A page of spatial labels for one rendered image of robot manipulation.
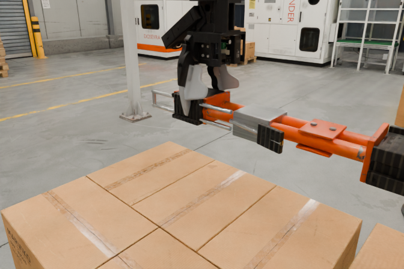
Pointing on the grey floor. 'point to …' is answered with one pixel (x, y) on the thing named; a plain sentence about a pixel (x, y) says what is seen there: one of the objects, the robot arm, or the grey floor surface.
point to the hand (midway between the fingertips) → (201, 104)
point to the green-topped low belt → (365, 47)
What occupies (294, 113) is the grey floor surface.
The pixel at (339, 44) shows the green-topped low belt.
